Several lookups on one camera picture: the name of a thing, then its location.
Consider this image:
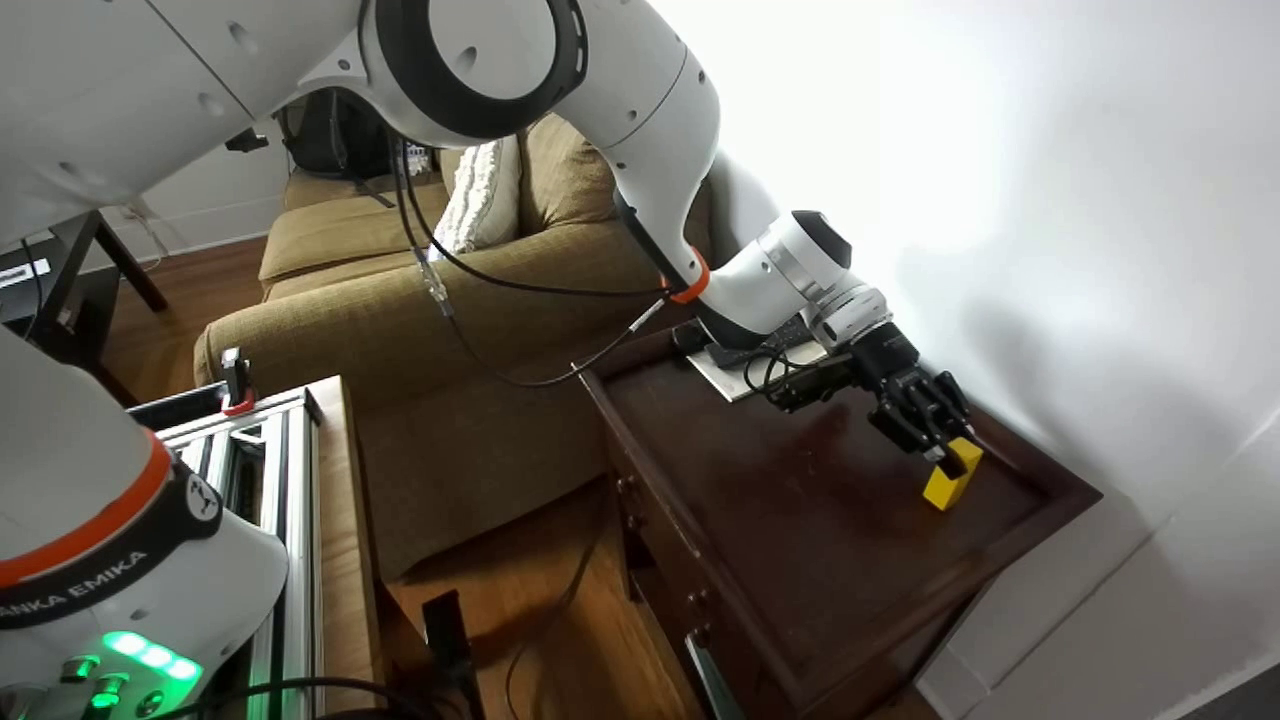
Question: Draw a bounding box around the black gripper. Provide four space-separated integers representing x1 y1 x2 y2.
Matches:
854 339 981 474

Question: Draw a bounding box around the yellow rectangular block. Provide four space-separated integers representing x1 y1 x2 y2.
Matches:
921 432 990 517

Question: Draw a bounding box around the dark wooden side table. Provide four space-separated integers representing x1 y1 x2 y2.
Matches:
572 308 1103 720

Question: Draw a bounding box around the white paper notepad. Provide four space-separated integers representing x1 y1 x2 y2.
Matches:
690 335 842 403

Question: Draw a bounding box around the long slim black remote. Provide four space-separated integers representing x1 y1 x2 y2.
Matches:
668 316 719 358

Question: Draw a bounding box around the book in table shelf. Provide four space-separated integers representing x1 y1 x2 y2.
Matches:
680 632 744 720

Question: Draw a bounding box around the olive brown fabric sofa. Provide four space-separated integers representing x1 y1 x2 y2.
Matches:
191 113 718 582

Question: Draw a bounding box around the white throw pillow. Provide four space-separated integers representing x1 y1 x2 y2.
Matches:
434 133 528 257

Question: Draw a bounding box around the wooden board under stand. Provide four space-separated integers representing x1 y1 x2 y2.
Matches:
310 375 393 720

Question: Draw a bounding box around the black backpack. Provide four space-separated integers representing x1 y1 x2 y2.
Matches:
271 89 406 181

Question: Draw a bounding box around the black red clamp knob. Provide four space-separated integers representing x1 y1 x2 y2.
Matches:
215 343 261 420

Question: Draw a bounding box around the small black side table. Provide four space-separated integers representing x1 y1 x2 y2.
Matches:
0 205 172 374

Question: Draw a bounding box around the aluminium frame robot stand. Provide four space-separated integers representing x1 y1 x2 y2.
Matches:
128 375 333 720

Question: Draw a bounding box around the black floor cable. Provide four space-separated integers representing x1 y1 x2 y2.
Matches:
151 672 406 720

